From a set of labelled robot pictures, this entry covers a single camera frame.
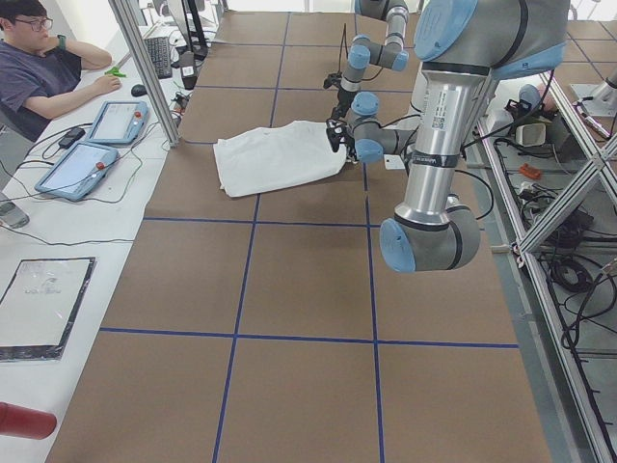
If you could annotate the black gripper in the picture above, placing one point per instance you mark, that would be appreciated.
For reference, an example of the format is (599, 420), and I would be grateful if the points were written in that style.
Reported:
(342, 100)
(348, 143)

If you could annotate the red cylinder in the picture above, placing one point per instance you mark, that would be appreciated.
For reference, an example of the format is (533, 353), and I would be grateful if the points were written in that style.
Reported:
(22, 422)

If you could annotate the green object on desk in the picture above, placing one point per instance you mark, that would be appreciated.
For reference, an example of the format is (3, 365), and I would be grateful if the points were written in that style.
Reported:
(114, 71)

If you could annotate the seated person dark shirt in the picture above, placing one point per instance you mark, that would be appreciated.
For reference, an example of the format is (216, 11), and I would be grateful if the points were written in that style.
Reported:
(40, 72)

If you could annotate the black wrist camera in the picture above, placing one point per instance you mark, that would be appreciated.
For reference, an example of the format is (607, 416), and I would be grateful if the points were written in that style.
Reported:
(332, 80)
(336, 132)

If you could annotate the black keyboard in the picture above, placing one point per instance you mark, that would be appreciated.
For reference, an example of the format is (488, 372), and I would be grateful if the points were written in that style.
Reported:
(159, 51)

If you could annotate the blue teach pendant near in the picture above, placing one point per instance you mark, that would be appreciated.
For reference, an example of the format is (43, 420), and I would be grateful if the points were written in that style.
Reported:
(78, 172)

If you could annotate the aluminium frame post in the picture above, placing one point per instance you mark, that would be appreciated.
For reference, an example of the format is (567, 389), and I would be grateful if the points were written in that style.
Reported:
(133, 38)

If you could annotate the blue teach pendant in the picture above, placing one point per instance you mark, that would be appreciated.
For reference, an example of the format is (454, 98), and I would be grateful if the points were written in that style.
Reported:
(118, 122)
(78, 172)

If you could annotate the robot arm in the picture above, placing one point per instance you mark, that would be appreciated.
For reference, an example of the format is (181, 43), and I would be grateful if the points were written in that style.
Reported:
(364, 52)
(464, 48)

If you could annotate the black computer mouse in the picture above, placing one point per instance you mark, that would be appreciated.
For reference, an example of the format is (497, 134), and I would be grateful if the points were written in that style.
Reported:
(138, 90)

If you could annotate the aluminium frame rail right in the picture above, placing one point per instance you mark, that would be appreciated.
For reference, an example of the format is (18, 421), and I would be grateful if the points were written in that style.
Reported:
(556, 210)

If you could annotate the white long-sleeve printed shirt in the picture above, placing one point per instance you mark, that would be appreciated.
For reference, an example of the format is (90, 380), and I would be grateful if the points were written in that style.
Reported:
(269, 159)

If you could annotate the framed white board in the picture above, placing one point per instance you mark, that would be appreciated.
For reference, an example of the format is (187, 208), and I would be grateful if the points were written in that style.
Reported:
(39, 307)

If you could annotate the blue teach pendant far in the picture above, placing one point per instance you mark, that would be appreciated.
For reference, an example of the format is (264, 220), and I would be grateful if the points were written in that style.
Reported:
(118, 122)

